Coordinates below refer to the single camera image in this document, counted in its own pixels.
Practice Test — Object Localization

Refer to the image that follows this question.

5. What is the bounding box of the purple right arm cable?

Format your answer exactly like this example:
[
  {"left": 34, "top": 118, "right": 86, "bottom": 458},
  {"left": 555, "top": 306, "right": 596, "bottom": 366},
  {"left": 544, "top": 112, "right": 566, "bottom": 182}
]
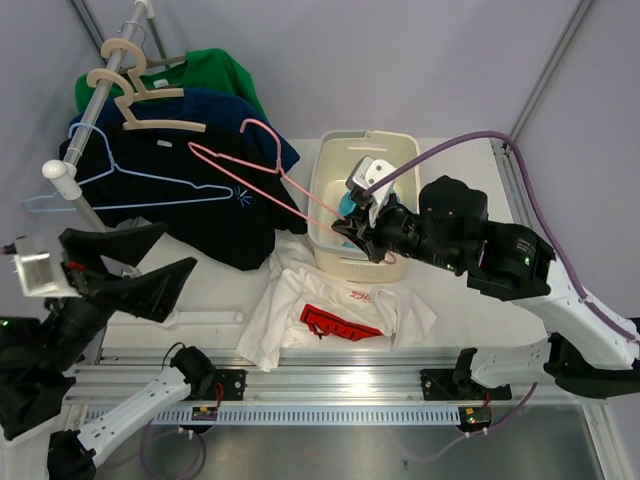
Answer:
[{"left": 362, "top": 130, "right": 640, "bottom": 342}]

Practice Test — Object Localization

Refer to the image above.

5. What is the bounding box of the aluminium frame post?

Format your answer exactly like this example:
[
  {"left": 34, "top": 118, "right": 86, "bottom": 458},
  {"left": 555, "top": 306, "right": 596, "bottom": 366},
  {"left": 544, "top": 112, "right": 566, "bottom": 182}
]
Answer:
[
  {"left": 68, "top": 0, "right": 166, "bottom": 66},
  {"left": 510, "top": 0, "right": 598, "bottom": 143}
]

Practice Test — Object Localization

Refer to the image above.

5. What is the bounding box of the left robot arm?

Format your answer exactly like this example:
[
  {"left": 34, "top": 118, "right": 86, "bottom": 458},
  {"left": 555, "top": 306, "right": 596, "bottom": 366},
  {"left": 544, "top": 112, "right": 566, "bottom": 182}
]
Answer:
[{"left": 1, "top": 223, "right": 215, "bottom": 479}]

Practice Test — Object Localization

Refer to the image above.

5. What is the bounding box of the white red print t shirt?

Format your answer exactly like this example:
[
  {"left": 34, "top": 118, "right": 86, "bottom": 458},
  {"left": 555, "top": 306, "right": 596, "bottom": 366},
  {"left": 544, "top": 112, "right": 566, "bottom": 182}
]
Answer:
[{"left": 236, "top": 232, "right": 437, "bottom": 372}]

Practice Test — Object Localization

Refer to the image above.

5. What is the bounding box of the beige wooden hanger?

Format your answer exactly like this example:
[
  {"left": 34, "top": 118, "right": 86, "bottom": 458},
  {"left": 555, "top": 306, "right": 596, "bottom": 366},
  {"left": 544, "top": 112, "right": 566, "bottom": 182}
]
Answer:
[
  {"left": 87, "top": 68, "right": 185, "bottom": 102},
  {"left": 100, "top": 38, "right": 187, "bottom": 69},
  {"left": 114, "top": 88, "right": 206, "bottom": 133}
]

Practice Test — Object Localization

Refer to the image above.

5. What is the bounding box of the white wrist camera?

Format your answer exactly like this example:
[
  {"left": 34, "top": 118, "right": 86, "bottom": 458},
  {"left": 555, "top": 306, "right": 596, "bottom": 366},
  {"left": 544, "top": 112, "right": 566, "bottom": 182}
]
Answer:
[
  {"left": 346, "top": 156, "right": 396, "bottom": 227},
  {"left": 12, "top": 237, "right": 76, "bottom": 298}
]

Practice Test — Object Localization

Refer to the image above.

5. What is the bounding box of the black t shirt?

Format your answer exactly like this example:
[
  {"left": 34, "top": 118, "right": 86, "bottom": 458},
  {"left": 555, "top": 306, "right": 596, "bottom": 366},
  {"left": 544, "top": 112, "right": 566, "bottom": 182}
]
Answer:
[{"left": 76, "top": 125, "right": 307, "bottom": 271}]

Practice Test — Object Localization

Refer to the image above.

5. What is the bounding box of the pink wire hanger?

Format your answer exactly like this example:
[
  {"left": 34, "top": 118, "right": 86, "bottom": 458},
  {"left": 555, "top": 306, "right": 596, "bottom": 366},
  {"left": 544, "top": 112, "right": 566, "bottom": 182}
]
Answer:
[{"left": 188, "top": 118, "right": 344, "bottom": 235}]

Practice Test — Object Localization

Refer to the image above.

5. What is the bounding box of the white slotted cable duct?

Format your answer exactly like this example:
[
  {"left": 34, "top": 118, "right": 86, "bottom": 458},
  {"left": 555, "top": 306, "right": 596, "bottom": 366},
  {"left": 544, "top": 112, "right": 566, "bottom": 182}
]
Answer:
[{"left": 84, "top": 406, "right": 461, "bottom": 424}]

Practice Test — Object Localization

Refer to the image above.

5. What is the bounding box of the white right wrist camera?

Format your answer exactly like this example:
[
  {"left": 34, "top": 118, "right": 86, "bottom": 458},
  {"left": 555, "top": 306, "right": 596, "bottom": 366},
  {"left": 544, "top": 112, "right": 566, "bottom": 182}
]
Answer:
[{"left": 346, "top": 156, "right": 396, "bottom": 227}]

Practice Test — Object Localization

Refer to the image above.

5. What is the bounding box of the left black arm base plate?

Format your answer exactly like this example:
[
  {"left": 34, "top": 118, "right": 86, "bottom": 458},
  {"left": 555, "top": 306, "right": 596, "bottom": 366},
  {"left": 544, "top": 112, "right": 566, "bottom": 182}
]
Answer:
[{"left": 203, "top": 368, "right": 247, "bottom": 402}]

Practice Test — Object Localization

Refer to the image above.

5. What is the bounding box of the aluminium frame post left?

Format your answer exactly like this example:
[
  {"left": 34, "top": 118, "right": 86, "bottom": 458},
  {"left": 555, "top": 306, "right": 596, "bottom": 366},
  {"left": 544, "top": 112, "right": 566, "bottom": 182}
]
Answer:
[{"left": 68, "top": 0, "right": 166, "bottom": 66}]

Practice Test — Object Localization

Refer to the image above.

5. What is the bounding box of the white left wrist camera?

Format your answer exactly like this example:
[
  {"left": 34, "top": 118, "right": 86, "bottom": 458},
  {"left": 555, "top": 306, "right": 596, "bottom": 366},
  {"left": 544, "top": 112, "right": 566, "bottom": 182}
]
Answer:
[{"left": 12, "top": 237, "right": 76, "bottom": 298}]

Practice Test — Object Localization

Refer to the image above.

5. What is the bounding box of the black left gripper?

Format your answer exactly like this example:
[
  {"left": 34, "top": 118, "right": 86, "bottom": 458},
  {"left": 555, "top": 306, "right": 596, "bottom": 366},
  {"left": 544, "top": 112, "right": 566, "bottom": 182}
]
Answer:
[{"left": 39, "top": 221, "right": 199, "bottom": 371}]

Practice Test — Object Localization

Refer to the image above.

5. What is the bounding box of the light blue t shirt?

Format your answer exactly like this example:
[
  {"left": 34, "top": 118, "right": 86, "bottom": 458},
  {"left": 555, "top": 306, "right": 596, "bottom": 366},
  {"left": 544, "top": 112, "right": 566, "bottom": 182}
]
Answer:
[{"left": 338, "top": 192, "right": 356, "bottom": 249}]

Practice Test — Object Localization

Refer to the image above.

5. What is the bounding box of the beige wooden hanger middle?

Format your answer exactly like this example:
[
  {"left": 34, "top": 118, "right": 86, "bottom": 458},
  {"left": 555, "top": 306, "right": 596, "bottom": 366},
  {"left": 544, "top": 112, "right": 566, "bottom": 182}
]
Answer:
[{"left": 87, "top": 68, "right": 185, "bottom": 102}]

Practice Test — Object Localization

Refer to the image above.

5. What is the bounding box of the beige wooden hanger rear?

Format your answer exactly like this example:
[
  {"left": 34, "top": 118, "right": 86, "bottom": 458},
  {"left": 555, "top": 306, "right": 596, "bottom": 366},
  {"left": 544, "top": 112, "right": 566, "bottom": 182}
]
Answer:
[{"left": 100, "top": 38, "right": 187, "bottom": 69}]

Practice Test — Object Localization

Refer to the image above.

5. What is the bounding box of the navy blue t shirt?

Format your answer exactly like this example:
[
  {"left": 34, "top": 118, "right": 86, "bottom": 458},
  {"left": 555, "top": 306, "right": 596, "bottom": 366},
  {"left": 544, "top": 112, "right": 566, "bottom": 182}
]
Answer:
[{"left": 96, "top": 88, "right": 300, "bottom": 172}]

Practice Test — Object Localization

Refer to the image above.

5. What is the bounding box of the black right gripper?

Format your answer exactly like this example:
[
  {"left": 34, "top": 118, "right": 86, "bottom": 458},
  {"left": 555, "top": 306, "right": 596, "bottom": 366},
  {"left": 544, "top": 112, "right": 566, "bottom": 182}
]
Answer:
[{"left": 333, "top": 190, "right": 463, "bottom": 273}]

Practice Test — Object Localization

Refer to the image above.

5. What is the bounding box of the green t shirt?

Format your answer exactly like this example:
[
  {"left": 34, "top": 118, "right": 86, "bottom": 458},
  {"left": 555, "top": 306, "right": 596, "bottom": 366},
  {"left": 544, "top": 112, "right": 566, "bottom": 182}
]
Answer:
[{"left": 74, "top": 47, "right": 266, "bottom": 121}]

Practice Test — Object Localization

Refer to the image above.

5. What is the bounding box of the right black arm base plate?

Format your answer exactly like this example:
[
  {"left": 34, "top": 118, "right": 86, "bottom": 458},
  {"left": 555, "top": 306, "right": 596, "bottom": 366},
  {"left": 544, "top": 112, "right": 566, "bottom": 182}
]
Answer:
[{"left": 420, "top": 369, "right": 513, "bottom": 401}]

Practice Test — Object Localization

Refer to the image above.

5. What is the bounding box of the cream plastic laundry basket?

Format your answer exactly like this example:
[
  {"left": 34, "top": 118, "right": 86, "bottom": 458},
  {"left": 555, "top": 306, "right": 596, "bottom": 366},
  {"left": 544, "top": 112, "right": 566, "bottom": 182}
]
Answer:
[{"left": 308, "top": 130, "right": 420, "bottom": 284}]

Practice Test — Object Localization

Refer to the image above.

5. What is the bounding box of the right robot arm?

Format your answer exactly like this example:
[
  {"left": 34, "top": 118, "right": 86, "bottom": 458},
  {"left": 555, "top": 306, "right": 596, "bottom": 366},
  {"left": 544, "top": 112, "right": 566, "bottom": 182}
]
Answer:
[{"left": 332, "top": 176, "right": 639, "bottom": 399}]

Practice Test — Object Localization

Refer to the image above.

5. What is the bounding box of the grey metal clothes rail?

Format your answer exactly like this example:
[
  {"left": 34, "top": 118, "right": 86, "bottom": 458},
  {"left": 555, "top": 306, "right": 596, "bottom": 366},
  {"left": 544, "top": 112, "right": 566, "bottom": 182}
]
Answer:
[{"left": 23, "top": 1, "right": 155, "bottom": 232}]

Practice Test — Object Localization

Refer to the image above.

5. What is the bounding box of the beige wooden hanger front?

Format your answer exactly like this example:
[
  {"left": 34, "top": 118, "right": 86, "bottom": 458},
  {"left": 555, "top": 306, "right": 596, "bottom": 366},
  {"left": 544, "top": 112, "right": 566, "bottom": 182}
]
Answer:
[{"left": 114, "top": 88, "right": 206, "bottom": 133}]

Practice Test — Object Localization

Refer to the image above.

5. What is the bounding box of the aluminium frame post right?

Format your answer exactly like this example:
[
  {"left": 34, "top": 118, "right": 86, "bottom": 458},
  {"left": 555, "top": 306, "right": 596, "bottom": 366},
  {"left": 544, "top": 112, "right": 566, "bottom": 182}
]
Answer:
[{"left": 510, "top": 0, "right": 598, "bottom": 143}]

